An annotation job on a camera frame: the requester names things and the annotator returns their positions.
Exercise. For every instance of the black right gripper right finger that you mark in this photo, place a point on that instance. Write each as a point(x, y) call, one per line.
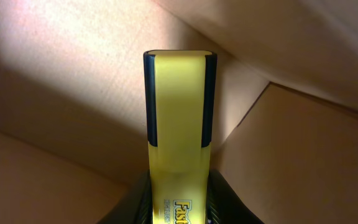
point(223, 206)

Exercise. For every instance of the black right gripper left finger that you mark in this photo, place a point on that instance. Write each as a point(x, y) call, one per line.
point(135, 207)

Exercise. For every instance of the yellow highlighter marker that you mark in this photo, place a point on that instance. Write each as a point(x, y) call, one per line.
point(179, 96)

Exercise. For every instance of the brown cardboard box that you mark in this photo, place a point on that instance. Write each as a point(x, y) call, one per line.
point(73, 136)

